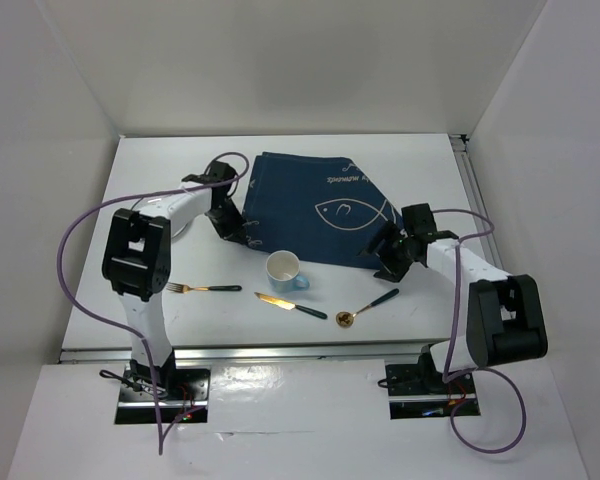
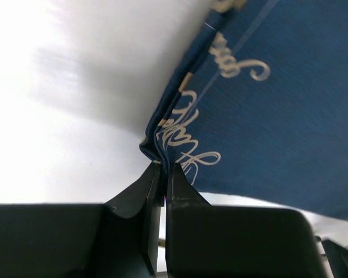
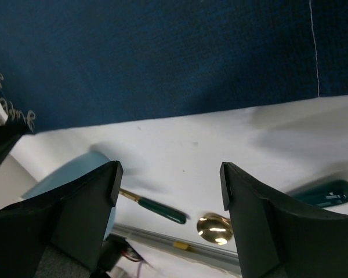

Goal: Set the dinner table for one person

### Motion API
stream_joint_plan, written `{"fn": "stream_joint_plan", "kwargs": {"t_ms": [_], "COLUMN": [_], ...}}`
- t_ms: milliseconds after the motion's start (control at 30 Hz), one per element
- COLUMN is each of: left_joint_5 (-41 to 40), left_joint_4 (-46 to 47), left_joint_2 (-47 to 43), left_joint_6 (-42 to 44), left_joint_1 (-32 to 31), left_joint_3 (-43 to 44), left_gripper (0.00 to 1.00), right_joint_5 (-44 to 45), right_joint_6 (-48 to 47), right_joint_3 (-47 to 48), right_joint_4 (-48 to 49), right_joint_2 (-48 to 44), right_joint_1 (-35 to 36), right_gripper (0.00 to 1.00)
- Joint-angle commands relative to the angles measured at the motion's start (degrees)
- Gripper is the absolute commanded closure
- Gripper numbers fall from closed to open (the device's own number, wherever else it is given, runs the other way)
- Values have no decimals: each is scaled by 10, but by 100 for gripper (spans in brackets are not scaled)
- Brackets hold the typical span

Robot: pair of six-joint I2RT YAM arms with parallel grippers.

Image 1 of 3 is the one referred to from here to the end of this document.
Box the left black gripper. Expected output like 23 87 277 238
204 197 247 244

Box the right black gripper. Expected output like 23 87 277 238
358 219 415 283

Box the blue fish placemat cloth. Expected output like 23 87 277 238
243 152 402 270

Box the white and blue mug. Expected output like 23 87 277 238
265 250 310 293

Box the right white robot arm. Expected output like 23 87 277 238
360 203 549 392

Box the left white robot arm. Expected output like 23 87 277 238
102 174 247 399

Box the white plate with rings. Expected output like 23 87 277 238
129 193 193 241

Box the gold fork green handle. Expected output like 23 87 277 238
166 282 242 294

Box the gold spoon green handle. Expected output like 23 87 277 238
336 288 400 328

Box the gold knife green handle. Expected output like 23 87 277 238
254 292 328 320

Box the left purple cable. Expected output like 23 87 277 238
55 151 252 456

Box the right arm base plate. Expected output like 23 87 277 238
377 353 481 420

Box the aluminium front rail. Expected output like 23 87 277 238
58 338 445 364

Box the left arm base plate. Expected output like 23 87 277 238
115 362 212 425

